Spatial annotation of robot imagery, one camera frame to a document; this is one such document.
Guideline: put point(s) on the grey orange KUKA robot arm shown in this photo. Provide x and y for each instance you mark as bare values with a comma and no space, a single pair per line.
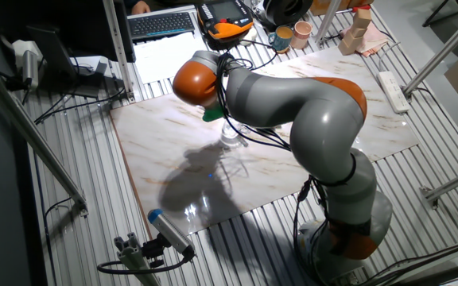
324,123

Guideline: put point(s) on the black camera clamp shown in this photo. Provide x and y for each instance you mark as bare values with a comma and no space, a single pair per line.
153,250

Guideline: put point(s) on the black computer keyboard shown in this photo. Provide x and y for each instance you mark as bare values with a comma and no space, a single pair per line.
161,24

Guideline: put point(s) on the aluminium frame post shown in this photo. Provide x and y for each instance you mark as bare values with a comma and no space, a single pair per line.
117,47
327,20

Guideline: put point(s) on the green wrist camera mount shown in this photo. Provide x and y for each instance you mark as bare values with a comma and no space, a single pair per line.
212,115

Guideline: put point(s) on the silver camera with blue cap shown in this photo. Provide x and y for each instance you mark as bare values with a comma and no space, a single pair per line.
169,230

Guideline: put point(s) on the pink cup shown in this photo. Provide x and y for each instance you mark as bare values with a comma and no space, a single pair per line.
301,35

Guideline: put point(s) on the stacked wooden blocks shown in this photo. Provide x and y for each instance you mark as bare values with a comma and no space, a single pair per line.
356,32

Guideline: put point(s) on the teal mug with orange inside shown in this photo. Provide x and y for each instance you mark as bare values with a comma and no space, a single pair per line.
280,39

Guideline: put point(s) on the white printed paper sheets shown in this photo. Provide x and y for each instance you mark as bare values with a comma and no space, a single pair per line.
165,59

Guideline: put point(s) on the white marble pattern board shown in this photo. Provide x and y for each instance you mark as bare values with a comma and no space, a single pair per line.
165,131

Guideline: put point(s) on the short aluminium profile stand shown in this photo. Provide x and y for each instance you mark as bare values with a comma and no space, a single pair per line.
133,258

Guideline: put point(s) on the pink cloth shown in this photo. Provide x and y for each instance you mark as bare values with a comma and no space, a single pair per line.
376,39

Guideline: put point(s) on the person's bare hand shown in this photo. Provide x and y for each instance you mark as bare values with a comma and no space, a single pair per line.
141,7

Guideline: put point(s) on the white grey cylindrical device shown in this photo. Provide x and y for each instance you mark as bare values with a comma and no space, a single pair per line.
30,65

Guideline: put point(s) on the white power strip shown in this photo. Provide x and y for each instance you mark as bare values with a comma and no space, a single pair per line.
394,91

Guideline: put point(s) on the round wooden coaster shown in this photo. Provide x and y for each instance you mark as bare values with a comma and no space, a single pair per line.
281,51

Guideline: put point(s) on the orange black teach pendant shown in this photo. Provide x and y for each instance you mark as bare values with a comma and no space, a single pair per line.
225,28

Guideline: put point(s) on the clear glass mug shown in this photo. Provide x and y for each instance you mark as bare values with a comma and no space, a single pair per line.
231,137

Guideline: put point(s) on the long aluminium frame bar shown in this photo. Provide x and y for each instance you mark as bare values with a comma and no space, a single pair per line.
34,135

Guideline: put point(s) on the black round spool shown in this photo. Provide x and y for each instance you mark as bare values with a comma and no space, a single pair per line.
286,10

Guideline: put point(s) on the brown cardboard box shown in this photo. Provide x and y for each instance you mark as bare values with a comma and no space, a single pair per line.
352,4

